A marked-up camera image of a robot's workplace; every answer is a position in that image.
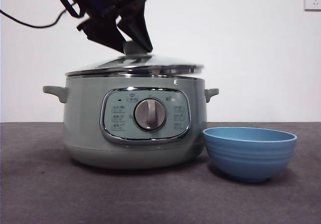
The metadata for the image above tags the blue ribbed bowl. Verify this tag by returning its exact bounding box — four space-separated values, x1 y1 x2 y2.
202 126 298 184

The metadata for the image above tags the glass lid with green knob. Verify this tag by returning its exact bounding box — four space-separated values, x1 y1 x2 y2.
65 41 206 78

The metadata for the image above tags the black cable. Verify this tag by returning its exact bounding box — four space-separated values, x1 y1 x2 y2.
0 2 79 29

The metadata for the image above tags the pale green electric steamer pot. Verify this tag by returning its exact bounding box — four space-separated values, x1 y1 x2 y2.
42 73 220 171

